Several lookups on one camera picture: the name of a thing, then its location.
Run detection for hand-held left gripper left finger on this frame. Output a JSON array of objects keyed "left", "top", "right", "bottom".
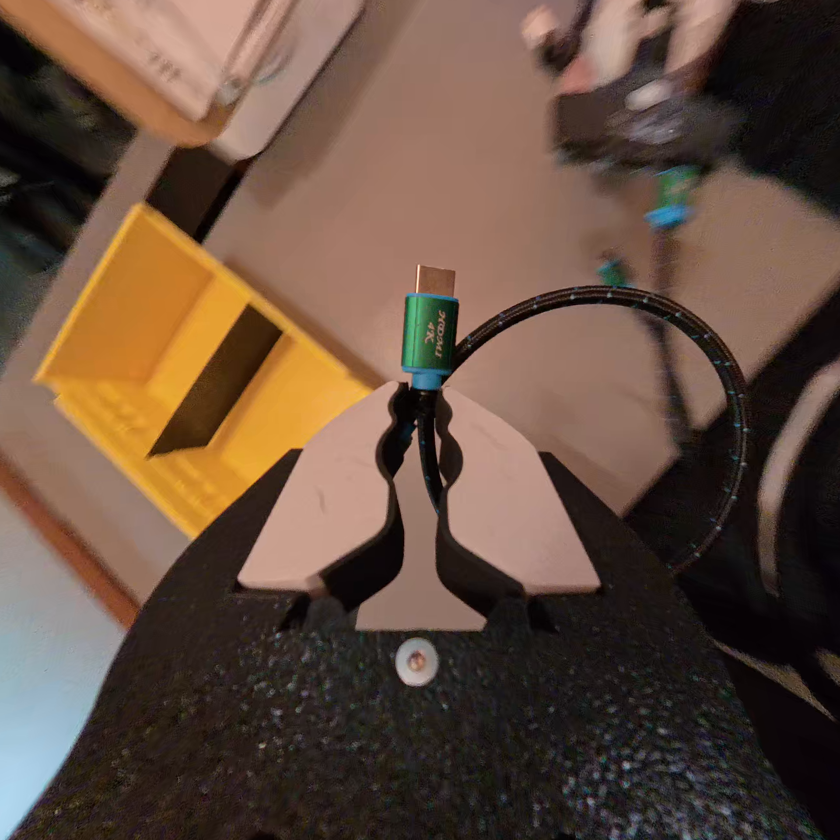
[{"left": 236, "top": 381, "right": 406, "bottom": 613}]

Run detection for black bin divider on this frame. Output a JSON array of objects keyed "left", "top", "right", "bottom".
[{"left": 146, "top": 305, "right": 284, "bottom": 458}]

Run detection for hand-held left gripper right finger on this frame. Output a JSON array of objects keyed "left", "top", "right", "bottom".
[{"left": 435, "top": 388, "right": 602, "bottom": 616}]

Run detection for white cardboard box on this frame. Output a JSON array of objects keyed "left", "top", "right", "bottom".
[{"left": 49, "top": 0, "right": 293, "bottom": 124}]

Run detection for black white-rimmed object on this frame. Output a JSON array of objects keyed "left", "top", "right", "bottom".
[{"left": 755, "top": 357, "right": 840, "bottom": 723}]

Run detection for yellow plastic bin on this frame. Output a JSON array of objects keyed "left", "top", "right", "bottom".
[{"left": 33, "top": 202, "right": 375, "bottom": 539}]

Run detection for black braided cable green plugs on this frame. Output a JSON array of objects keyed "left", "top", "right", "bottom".
[
  {"left": 377, "top": 264, "right": 749, "bottom": 578},
  {"left": 594, "top": 164, "right": 706, "bottom": 447}
]

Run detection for person's right hand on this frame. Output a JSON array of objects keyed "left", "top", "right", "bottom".
[{"left": 558, "top": 56, "right": 601, "bottom": 96}]

